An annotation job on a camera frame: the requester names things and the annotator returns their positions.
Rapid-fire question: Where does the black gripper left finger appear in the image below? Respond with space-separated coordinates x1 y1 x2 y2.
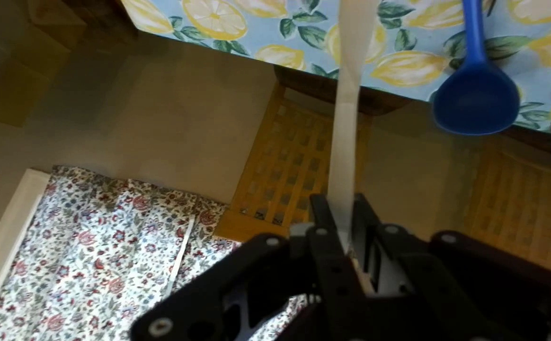
129 191 377 341

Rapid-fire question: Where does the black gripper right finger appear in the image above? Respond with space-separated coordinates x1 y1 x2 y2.
350 191 551 341

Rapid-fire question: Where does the cream vertical strip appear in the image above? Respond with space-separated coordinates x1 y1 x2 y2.
326 0 381 255

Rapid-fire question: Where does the wooden lattice chair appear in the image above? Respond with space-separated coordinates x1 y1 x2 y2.
212 81 367 244
460 134 551 282

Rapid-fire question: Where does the blue plastic ladle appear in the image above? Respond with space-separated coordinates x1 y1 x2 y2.
430 0 523 138

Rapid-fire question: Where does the floral print curtain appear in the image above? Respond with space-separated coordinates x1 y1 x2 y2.
0 164 318 341

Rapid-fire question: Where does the lemon print tablecloth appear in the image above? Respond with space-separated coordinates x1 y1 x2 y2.
119 0 551 136

